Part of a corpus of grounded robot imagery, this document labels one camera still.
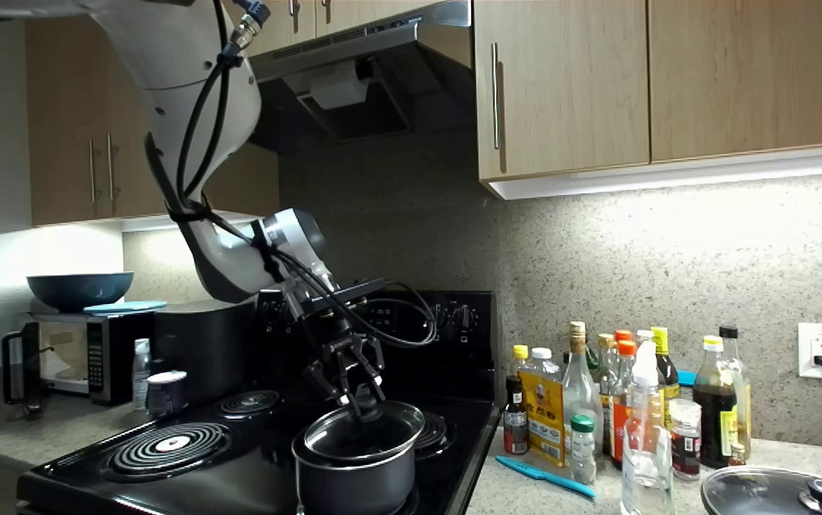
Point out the black-cap bottle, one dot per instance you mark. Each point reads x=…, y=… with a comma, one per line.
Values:
x=742, y=411

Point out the orange-cap bottle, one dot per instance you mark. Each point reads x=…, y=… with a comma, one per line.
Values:
x=625, y=382

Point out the white nozzle bottle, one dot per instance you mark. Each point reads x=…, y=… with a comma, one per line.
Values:
x=647, y=382

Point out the yellow-label oil bottle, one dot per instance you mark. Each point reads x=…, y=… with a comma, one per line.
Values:
x=543, y=411

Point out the green-cap spice shaker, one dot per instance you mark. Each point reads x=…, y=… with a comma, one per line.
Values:
x=582, y=458

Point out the yellow-cap dark bottle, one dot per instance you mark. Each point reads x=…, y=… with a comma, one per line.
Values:
x=664, y=366

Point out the white wall outlet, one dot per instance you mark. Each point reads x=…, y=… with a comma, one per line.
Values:
x=821, y=338

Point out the short wooden cabinet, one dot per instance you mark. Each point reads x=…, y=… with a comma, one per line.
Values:
x=382, y=10

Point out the clear drinking glass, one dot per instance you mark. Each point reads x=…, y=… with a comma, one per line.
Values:
x=648, y=475

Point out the small yellow-cap bottle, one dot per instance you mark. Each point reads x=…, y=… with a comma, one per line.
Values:
x=516, y=431

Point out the clear corked glass bottle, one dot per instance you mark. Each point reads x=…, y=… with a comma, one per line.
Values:
x=579, y=391

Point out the black microwave oven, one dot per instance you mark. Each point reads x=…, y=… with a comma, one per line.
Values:
x=55, y=358

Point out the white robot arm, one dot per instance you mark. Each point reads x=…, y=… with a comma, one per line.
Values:
x=191, y=59

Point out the glass frying pan lid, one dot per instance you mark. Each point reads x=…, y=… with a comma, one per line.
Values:
x=764, y=495

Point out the dark blue bowl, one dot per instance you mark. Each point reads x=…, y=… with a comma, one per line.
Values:
x=81, y=289

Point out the small teal-cap bottle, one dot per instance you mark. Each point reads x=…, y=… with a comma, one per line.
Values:
x=687, y=439

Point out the black electric stove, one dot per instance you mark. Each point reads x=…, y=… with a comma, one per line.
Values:
x=238, y=458

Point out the teal knife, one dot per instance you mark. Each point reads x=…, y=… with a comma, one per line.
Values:
x=543, y=475

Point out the small glass pot lid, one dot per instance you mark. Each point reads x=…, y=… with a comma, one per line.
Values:
x=384, y=432

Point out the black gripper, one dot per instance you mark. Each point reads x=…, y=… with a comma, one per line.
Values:
x=324, y=329

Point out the light blue plate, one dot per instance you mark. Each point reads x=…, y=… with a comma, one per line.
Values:
x=128, y=308

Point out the black air fryer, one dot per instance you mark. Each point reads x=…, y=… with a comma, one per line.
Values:
x=200, y=348

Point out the tan-cap bottle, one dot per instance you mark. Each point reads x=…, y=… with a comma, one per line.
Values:
x=605, y=366

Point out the black saucepan pot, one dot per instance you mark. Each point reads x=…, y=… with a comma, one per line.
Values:
x=353, y=491

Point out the soy sauce bottle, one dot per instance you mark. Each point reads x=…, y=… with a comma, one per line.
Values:
x=715, y=418

